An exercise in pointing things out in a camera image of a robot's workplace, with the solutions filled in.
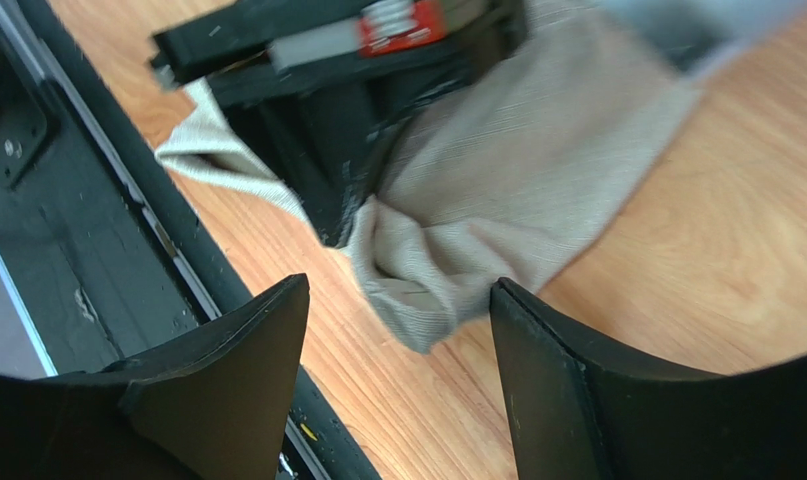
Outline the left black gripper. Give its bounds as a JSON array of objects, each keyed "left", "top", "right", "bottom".
[{"left": 149, "top": 1, "right": 528, "bottom": 248}]

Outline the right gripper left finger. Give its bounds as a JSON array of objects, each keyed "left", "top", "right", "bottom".
[{"left": 0, "top": 274, "right": 310, "bottom": 479}]

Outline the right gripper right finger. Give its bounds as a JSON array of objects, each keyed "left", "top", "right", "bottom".
[{"left": 489, "top": 278, "right": 807, "bottom": 479}]

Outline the beige cloth napkin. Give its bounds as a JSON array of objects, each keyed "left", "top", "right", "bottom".
[{"left": 155, "top": 1, "right": 699, "bottom": 353}]

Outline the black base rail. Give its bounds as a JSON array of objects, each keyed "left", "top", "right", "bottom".
[{"left": 0, "top": 1, "right": 377, "bottom": 479}]

